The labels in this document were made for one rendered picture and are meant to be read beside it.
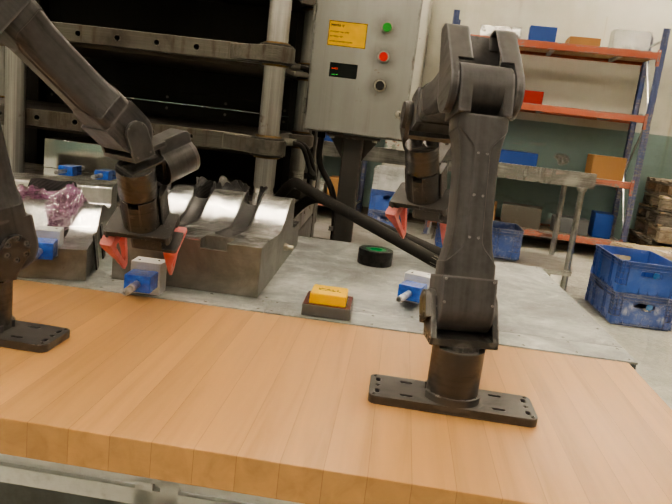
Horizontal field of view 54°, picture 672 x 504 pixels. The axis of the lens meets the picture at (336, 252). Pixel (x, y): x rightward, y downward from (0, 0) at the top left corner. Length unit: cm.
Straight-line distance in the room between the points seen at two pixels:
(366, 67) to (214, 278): 99
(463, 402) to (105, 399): 40
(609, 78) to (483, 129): 708
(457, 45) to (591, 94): 700
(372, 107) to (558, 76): 592
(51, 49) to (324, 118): 117
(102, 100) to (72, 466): 47
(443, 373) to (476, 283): 11
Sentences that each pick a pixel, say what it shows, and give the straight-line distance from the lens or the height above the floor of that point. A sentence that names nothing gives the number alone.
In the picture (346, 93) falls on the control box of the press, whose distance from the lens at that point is 197.
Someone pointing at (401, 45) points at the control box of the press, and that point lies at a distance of 198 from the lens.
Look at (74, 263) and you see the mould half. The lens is 120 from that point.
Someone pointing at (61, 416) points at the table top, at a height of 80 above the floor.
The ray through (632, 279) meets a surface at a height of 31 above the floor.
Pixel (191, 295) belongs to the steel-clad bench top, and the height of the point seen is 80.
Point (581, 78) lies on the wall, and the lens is 783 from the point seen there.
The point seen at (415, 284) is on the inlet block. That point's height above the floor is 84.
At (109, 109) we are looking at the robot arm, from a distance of 96.
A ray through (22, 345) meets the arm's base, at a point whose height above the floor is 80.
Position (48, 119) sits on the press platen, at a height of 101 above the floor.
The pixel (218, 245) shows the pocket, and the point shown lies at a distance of 120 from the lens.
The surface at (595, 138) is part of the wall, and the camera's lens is 784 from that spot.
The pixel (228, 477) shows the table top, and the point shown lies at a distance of 68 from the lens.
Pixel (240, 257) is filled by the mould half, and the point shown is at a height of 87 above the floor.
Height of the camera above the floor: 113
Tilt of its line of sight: 12 degrees down
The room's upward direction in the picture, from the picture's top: 7 degrees clockwise
